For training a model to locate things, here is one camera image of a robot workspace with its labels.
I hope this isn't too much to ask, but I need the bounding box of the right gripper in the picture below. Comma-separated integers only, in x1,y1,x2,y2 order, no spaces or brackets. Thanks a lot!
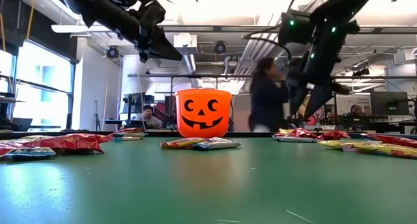
288,30,352,120

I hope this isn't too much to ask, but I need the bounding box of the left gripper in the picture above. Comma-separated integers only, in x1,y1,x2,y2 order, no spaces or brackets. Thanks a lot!
130,20,184,64

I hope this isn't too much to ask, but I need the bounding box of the red candy pack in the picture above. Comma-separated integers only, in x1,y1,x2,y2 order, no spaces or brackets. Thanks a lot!
283,128,319,140
19,133,115,154
321,130,352,141
367,134,417,149
112,127,146,135
0,142,20,158

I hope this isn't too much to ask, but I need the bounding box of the candy pile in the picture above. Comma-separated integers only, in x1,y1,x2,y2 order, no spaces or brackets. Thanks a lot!
113,133,144,142

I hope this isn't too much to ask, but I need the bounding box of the person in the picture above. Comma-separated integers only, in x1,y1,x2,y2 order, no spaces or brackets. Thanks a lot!
136,104,164,130
348,104,366,119
248,57,291,133

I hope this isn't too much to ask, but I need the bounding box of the orange pumpkin bucket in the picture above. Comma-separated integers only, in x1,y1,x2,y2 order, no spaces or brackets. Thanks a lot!
174,89,234,139

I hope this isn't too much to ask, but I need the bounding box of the black desktop monitor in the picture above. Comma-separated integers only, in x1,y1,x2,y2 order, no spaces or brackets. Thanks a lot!
370,91,410,117

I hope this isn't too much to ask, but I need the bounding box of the long white light fixture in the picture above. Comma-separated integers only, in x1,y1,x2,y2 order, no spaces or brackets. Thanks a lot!
51,23,111,35

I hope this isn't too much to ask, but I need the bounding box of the black tripod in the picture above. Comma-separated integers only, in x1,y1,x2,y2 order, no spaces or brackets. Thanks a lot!
93,100,102,132

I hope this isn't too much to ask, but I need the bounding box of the dark laptop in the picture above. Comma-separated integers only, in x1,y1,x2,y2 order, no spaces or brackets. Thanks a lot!
11,117,33,131

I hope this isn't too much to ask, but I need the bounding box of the black metal rack frame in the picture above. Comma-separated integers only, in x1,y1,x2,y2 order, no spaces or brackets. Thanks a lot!
126,73,417,130

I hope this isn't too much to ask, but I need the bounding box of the black ceiling camera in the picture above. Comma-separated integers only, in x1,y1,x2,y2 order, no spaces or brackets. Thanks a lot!
106,45,121,59
214,40,227,55

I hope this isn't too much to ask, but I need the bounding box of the black table frame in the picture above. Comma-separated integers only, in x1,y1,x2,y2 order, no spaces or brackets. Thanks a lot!
0,130,417,140

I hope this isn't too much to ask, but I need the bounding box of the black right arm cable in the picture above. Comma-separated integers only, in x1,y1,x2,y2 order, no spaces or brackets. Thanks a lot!
242,0,304,61

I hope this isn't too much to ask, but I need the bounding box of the yellow hanging strap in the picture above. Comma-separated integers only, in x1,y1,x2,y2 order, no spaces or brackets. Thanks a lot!
25,0,36,39

